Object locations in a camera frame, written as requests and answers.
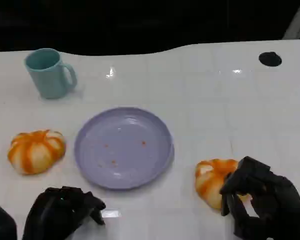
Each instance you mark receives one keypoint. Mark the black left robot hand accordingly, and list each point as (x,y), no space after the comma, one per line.
(52,215)

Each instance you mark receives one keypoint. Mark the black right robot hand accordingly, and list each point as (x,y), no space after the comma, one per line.
(277,200)

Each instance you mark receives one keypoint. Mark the orange and white bread roll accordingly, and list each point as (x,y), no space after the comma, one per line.
(36,152)
(211,180)

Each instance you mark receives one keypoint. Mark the lilac plate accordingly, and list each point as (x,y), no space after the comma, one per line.
(125,150)

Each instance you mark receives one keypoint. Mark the pale green mug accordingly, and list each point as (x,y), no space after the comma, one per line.
(48,82)

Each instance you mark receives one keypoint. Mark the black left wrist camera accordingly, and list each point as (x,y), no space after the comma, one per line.
(1,225)

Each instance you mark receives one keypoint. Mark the grey furniture frame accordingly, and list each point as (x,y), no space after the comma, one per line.
(298,22)

